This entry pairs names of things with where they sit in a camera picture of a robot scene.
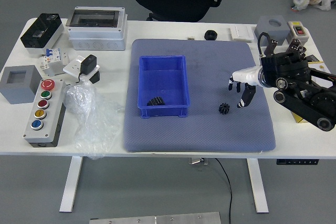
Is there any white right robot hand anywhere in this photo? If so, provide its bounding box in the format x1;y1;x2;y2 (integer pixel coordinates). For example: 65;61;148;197
227;67;263;109

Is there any small black gear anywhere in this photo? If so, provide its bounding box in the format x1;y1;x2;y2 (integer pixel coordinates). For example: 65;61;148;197
218;102;231;115

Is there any big black gear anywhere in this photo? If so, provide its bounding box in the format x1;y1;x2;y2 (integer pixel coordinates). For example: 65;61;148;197
146;96;166;107

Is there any black round nut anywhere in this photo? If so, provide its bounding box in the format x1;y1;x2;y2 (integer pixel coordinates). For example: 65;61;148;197
204;29;218;41

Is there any blue plastic box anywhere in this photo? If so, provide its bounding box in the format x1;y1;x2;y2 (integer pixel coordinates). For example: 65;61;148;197
137;55;191;119

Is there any grey distribution box clear lid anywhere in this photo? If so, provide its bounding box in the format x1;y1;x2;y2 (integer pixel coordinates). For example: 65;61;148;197
67;6;129;51

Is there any grey cube round hole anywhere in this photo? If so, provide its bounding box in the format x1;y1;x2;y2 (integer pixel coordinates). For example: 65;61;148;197
255;15;288;47

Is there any yellow white booklet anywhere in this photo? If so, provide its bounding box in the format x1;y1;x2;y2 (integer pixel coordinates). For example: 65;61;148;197
290;60;327;124

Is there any grey-blue foam mat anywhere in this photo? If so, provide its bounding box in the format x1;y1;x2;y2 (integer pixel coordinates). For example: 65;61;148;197
123;38;277;153

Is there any black table control panel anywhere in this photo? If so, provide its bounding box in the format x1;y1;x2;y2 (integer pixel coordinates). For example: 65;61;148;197
276;158;320;166

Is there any white table leg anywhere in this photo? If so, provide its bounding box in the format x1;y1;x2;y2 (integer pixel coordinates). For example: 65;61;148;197
59;155;84;213
246;158;270;214

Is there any black plug block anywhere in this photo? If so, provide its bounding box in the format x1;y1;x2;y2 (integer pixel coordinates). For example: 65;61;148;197
89;71;101;84

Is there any black power adapter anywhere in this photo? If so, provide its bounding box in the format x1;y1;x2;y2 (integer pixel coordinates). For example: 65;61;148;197
78;54;98;83

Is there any clear plastic bag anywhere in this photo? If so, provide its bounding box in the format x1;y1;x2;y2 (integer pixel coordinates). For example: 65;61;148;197
64;81;125;161

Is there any blue white circuit breaker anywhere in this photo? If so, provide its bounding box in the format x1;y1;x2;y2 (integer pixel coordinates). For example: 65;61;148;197
44;47;62;65

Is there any grey push button station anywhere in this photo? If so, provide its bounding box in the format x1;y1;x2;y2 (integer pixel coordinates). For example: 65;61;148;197
23;78;67;148

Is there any grey cube square hole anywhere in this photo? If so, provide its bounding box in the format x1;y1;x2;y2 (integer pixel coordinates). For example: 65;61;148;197
0;65;40;105

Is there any white wall switch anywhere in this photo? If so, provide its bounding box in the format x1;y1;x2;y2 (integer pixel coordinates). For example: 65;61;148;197
229;24;255;42

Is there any grey switch box red button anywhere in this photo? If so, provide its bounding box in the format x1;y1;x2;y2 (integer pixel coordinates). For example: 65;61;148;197
286;20;312;44

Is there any metal bracket under table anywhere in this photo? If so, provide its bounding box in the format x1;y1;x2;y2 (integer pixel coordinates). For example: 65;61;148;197
187;157;209;166

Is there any black floor cable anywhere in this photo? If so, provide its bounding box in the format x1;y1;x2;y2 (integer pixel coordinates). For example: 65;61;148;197
215;158;234;224

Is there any metal base plate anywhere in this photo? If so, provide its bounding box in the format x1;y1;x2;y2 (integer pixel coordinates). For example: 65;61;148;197
89;211;222;224

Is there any black and white enclosure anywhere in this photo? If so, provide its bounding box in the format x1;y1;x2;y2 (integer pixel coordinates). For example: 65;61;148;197
20;13;65;56

